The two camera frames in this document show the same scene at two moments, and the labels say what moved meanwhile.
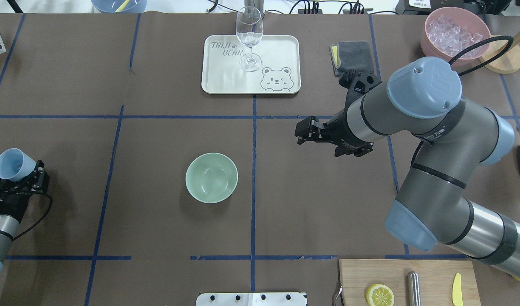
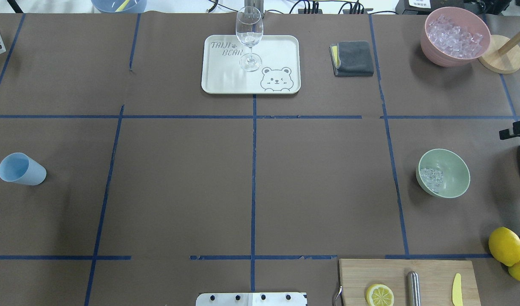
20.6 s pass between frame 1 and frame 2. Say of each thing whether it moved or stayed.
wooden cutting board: stayed
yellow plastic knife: stayed
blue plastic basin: stayed
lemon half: stayed
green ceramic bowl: moved
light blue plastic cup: moved
